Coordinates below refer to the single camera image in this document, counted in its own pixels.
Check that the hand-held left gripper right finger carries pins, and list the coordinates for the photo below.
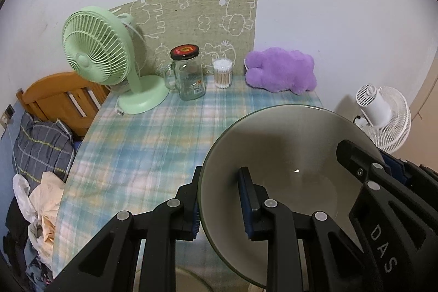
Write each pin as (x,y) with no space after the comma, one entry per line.
(245,210)

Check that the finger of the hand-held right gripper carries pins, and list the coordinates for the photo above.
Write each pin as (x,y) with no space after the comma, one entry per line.
(356,158)
(397,169)

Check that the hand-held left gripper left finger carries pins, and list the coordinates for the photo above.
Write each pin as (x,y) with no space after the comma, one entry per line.
(196,220)

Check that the grey glass bowl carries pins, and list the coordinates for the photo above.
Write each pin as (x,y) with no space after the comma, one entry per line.
(291,148)

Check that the white floor fan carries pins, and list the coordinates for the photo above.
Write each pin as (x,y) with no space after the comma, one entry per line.
(376,107)

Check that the beige door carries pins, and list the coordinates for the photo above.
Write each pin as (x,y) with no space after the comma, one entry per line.
(429,97)

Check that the plaid tablecloth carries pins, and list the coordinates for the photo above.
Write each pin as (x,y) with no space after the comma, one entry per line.
(137,141)

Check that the purple plush toy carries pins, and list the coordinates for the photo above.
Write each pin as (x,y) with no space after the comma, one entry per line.
(280,73)

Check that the cotton swab container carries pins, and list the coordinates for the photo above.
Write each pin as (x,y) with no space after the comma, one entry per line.
(223,76)

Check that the glass mug jar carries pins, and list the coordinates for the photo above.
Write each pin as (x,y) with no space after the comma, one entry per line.
(188,80)

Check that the cream cloth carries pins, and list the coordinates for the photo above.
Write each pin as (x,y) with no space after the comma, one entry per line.
(48,199)

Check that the blue plaid pillow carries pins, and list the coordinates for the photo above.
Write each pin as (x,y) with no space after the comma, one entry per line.
(41,145)

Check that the white plastic bag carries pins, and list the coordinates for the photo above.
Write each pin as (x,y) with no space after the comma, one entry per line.
(22,192)

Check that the dark clothes pile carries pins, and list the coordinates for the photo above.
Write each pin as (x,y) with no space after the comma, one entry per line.
(17,244)

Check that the wooden headboard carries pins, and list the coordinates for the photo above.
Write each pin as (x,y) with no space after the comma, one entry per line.
(51,90)

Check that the green desk fan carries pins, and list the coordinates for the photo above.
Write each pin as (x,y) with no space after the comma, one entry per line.
(92,45)

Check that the green cartoon wall mat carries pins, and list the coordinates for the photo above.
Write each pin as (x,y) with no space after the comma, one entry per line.
(205,15)

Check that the wall socket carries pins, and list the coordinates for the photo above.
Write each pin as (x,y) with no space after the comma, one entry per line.
(7,114)

